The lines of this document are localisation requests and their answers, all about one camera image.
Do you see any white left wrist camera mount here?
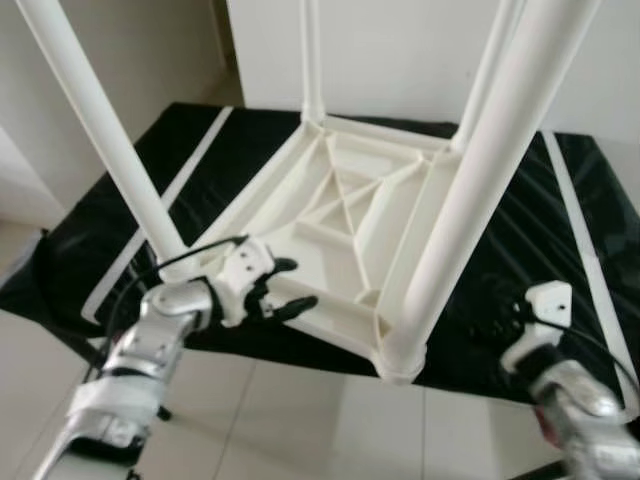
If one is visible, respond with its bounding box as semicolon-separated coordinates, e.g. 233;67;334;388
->
213;237;277;327

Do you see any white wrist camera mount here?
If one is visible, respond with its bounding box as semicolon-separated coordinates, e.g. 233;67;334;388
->
213;237;277;327
500;282;574;373

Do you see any white plastic table leg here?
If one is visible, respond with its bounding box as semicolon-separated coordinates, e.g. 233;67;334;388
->
448;0;529;156
378;0;604;386
14;0;191;281
298;0;328;126

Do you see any black table cloth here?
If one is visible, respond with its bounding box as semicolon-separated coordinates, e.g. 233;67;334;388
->
0;100;640;406

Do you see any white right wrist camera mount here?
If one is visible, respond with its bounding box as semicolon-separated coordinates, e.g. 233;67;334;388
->
500;282;574;373

